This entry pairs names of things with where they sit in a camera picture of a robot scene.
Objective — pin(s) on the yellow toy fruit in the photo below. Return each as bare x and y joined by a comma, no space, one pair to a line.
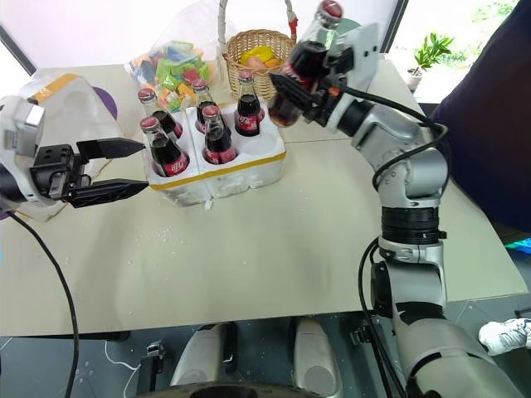
258,53

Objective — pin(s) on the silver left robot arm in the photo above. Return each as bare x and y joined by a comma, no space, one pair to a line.
6,184

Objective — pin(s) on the white sneaker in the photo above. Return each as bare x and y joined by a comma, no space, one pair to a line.
504,336

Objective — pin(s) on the glass cola bottle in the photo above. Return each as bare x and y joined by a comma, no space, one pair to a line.
217,143
248,114
166,120
202,95
305,62
168,155

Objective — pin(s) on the black table bracket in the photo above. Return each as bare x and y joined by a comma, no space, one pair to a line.
153,352
361,333

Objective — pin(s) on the blue green patterned item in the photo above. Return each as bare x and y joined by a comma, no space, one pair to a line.
522,247

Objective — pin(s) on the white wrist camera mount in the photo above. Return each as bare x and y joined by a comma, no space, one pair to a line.
20,122
361,54

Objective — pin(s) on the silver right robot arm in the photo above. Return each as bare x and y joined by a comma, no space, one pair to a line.
415,166

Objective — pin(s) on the white foam crate yellow tape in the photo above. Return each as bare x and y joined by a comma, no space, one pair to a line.
232,172

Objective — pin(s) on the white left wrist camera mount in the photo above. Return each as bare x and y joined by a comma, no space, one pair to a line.
20,122

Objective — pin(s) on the black window frame bar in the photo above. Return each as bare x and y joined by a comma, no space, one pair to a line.
16,47
396,25

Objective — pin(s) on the green potted plant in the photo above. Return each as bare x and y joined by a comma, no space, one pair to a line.
431,51

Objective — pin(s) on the silver rounded robot leg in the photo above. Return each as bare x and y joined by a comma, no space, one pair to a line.
199,360
315,356

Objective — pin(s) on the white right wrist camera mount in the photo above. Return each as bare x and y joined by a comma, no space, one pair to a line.
361,54

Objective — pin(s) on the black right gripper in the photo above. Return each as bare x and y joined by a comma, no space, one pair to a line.
332,99

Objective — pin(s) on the purple round mat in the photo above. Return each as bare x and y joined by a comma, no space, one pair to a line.
107,103

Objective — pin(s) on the orange toy fruit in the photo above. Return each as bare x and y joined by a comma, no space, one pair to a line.
274,63

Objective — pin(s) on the clear bag of colourful toys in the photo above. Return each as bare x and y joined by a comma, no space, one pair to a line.
174,70

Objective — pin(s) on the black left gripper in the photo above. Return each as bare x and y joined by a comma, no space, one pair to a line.
52,166

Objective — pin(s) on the person in dark clothing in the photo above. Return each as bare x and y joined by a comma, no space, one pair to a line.
489,124

